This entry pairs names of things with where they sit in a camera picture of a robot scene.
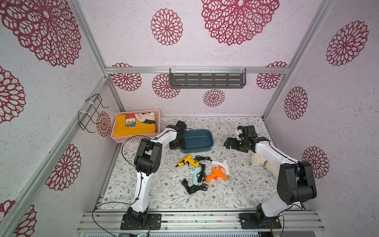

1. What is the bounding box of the black wire wall rack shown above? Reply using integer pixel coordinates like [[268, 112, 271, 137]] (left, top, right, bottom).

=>
[[77, 93, 108, 133]]

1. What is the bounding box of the pink plastic basket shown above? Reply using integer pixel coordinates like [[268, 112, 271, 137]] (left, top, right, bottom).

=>
[[111, 109, 160, 143]]

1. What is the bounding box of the yellow glue gun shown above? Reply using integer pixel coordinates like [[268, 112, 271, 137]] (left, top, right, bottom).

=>
[[175, 155, 199, 168]]

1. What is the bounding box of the grey wall shelf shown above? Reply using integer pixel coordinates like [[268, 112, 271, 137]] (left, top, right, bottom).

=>
[[169, 68, 246, 89]]

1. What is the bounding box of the dark teal storage box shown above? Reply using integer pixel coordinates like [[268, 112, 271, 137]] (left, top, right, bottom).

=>
[[180, 129, 214, 154]]

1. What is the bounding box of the white glue gun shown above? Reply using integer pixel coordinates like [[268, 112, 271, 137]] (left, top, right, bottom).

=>
[[194, 155, 230, 176]]

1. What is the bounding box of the mint green glue gun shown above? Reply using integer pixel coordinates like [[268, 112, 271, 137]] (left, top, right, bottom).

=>
[[181, 167, 208, 195]]

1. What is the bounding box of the white plush toy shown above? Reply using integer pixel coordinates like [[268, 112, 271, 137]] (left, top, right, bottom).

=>
[[251, 153, 279, 179]]

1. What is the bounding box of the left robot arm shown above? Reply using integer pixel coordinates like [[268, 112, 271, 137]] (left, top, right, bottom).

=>
[[126, 121, 187, 228]]

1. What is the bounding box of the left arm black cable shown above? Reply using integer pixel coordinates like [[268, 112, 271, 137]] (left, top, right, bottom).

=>
[[91, 130, 166, 237]]

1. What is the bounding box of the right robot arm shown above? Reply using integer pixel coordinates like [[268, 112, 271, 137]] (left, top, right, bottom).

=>
[[224, 125, 317, 230]]

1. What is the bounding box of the yellow printed cloth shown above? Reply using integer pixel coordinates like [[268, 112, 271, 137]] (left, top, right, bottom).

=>
[[114, 113, 156, 137]]

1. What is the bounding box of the orange glue gun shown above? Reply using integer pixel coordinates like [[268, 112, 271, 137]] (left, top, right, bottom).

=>
[[206, 166, 228, 183]]

